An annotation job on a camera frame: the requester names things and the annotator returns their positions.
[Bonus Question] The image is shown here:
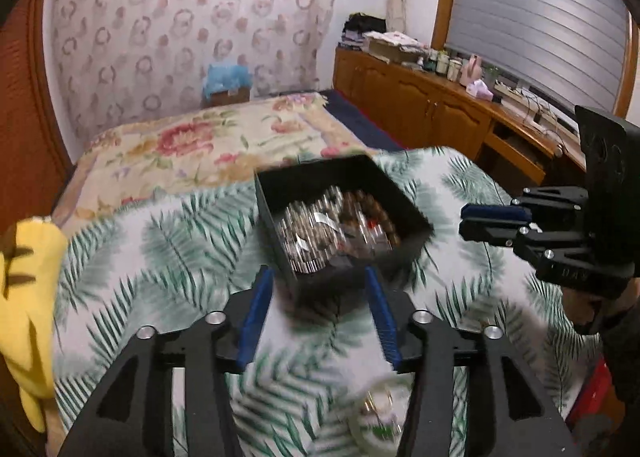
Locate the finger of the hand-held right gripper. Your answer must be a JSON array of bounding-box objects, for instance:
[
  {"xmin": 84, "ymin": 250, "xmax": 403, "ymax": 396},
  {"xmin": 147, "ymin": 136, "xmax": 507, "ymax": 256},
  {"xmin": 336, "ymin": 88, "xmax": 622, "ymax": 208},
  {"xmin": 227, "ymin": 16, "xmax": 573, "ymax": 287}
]
[
  {"xmin": 459, "ymin": 218, "xmax": 597, "ymax": 269},
  {"xmin": 460, "ymin": 187, "xmax": 593, "ymax": 226}
]

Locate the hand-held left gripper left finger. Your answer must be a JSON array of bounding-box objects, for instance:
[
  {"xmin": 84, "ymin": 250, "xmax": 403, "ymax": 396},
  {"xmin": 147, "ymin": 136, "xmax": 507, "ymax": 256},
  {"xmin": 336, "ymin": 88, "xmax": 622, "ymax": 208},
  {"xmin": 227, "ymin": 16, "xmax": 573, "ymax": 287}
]
[{"xmin": 57, "ymin": 264, "xmax": 276, "ymax": 457}]

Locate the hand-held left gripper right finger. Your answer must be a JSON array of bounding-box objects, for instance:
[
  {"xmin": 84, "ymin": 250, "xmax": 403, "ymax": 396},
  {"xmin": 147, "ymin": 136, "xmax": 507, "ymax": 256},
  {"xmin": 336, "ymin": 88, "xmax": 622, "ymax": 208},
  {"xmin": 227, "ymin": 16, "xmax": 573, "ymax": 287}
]
[{"xmin": 364, "ymin": 266, "xmax": 581, "ymax": 457}]

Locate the black square box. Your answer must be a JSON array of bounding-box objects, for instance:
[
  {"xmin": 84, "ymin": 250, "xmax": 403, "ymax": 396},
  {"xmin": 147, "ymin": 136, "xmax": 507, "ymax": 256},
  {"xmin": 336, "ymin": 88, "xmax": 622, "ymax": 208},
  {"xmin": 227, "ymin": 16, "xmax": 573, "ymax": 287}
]
[{"xmin": 254, "ymin": 154, "xmax": 434, "ymax": 306}]

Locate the silver rhinestone bangle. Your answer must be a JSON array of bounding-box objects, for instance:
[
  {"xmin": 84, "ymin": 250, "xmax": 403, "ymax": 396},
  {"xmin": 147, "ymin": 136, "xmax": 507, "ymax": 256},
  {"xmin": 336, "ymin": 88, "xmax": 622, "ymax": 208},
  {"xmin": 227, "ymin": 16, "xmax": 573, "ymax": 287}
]
[{"xmin": 276, "ymin": 191, "xmax": 347, "ymax": 274}]

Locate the green jade bangle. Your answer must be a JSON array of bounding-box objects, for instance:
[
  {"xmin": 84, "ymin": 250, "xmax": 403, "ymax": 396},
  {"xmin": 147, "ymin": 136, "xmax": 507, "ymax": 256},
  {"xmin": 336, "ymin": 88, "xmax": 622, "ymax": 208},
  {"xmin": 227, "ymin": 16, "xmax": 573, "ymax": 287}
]
[{"xmin": 349, "ymin": 377, "xmax": 417, "ymax": 456}]

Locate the person's right hand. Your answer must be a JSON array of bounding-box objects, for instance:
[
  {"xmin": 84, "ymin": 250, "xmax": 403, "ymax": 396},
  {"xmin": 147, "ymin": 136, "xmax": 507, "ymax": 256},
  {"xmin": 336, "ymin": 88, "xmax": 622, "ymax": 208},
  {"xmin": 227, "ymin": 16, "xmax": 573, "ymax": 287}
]
[{"xmin": 562, "ymin": 282, "xmax": 607, "ymax": 336}]

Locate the leaf-printed cloth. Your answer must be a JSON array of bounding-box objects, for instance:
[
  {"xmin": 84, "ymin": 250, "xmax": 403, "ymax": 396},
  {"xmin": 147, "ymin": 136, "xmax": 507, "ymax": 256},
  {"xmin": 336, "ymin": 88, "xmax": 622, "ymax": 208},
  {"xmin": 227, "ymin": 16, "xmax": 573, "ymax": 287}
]
[{"xmin": 50, "ymin": 147, "xmax": 603, "ymax": 457}]

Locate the pink tissue box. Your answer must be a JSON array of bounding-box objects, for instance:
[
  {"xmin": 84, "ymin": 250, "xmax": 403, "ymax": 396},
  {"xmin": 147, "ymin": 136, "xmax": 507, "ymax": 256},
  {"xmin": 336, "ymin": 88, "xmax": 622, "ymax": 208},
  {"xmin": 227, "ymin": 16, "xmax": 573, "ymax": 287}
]
[{"xmin": 467, "ymin": 79, "xmax": 496, "ymax": 100}]

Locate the wooden cabinet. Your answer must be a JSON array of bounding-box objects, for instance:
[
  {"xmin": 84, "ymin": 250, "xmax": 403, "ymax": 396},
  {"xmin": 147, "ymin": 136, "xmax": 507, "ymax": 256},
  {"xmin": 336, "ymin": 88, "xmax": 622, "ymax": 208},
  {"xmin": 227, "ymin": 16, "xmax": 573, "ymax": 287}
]
[{"xmin": 332, "ymin": 47, "xmax": 588, "ymax": 188}]

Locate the pink rabbit figure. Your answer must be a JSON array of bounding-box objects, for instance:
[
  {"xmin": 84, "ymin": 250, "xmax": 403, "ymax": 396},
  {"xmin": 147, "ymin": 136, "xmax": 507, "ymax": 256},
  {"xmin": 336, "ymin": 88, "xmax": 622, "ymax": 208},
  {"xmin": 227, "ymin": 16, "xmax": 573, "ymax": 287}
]
[{"xmin": 460, "ymin": 54, "xmax": 486, "ymax": 86}]

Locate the group of small bottles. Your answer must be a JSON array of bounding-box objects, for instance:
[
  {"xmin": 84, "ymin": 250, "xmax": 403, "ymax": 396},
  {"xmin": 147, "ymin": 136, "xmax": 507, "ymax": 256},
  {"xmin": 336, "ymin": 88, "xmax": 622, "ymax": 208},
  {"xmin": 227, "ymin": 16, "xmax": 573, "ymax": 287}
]
[{"xmin": 417, "ymin": 49, "xmax": 466, "ymax": 82}]

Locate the navy bed sheet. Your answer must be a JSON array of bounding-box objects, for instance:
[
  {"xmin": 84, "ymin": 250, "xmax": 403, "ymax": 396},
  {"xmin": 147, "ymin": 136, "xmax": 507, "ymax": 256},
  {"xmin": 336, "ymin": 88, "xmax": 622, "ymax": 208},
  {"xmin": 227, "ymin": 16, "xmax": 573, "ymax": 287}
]
[{"xmin": 320, "ymin": 89, "xmax": 402, "ymax": 150}]

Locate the red object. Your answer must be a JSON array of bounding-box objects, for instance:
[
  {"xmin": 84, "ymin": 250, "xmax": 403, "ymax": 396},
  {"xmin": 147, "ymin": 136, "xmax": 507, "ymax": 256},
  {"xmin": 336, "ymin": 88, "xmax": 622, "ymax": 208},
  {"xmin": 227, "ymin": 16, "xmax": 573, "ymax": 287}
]
[{"xmin": 570, "ymin": 357, "xmax": 627, "ymax": 434}]

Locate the grey window blind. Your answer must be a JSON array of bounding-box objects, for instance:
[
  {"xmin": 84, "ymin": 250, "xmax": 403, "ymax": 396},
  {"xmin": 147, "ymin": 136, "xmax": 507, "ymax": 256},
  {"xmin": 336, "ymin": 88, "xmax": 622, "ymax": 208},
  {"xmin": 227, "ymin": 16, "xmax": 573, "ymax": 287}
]
[{"xmin": 445, "ymin": 0, "xmax": 632, "ymax": 114}]

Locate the cardboard box with floral cloth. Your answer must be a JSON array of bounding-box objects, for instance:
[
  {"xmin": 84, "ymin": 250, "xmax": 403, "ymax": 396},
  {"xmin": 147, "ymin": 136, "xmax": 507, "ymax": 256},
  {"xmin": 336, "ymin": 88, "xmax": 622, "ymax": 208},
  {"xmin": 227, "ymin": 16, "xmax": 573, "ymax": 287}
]
[{"xmin": 362, "ymin": 31, "xmax": 427, "ymax": 64}]

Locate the small brown cardboard box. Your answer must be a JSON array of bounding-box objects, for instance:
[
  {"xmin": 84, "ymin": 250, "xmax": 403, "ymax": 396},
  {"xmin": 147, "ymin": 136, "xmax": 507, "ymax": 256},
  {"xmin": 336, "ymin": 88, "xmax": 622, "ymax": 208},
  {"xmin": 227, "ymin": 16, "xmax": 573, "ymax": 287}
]
[{"xmin": 202, "ymin": 86, "xmax": 251, "ymax": 108}]

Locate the yellow plush toy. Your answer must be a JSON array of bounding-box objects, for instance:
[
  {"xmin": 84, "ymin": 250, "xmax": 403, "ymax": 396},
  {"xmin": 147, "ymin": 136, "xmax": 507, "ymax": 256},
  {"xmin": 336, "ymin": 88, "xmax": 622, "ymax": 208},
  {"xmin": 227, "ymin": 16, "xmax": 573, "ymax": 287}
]
[{"xmin": 0, "ymin": 217, "xmax": 69, "ymax": 434}]

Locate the pile of folded clothes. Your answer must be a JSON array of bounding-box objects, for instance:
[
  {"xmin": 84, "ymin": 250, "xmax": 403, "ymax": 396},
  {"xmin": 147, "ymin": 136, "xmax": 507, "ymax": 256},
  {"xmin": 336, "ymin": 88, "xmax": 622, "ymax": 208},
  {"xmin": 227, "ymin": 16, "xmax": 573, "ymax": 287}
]
[{"xmin": 342, "ymin": 13, "xmax": 389, "ymax": 50}]

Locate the blue plastic bag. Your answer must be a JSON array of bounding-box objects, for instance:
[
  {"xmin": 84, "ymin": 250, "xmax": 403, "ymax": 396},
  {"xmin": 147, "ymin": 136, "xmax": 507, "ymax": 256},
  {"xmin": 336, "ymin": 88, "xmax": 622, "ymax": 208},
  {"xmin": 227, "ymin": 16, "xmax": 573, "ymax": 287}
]
[{"xmin": 202, "ymin": 59, "xmax": 254, "ymax": 98}]

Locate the wooden louvered wardrobe door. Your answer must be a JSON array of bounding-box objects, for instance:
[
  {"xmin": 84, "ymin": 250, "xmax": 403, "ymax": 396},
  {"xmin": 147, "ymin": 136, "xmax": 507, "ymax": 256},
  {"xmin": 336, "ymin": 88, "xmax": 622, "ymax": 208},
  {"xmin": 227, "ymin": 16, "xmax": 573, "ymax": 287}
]
[{"xmin": 0, "ymin": 0, "xmax": 77, "ymax": 220}]

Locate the white power strip with cables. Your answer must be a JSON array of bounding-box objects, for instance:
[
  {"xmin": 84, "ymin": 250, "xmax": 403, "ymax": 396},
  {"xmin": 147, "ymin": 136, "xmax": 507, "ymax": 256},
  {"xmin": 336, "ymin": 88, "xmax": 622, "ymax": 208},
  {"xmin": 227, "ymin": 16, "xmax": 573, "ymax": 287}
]
[{"xmin": 492, "ymin": 79, "xmax": 582, "ymax": 138}]

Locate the ring-patterned curtain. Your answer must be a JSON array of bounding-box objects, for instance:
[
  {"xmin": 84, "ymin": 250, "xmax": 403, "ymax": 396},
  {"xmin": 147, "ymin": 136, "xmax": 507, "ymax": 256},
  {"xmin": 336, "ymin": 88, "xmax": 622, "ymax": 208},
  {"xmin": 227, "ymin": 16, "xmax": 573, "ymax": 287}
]
[{"xmin": 47, "ymin": 0, "xmax": 337, "ymax": 144}]

